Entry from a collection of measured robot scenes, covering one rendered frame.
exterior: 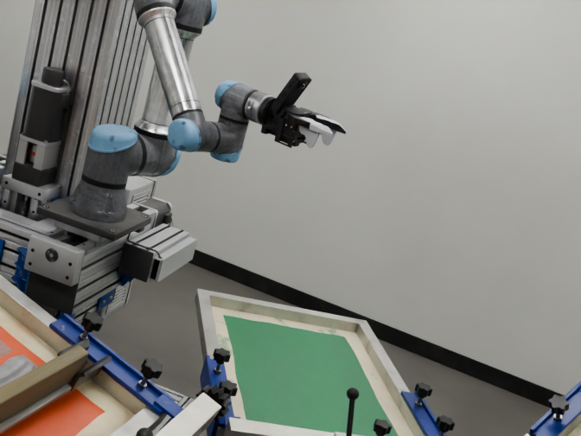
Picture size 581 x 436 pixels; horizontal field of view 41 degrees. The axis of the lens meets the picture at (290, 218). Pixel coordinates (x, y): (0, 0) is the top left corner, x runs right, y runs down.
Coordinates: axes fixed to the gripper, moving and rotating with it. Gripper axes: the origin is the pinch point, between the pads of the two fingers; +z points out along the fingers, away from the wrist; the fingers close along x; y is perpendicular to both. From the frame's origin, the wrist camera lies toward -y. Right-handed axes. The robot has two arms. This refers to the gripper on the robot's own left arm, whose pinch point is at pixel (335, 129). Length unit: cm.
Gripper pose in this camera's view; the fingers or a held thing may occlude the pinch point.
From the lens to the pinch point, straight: 174.0
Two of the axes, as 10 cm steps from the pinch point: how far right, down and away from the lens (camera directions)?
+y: -1.9, 9.1, 3.7
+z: 7.5, 3.7, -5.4
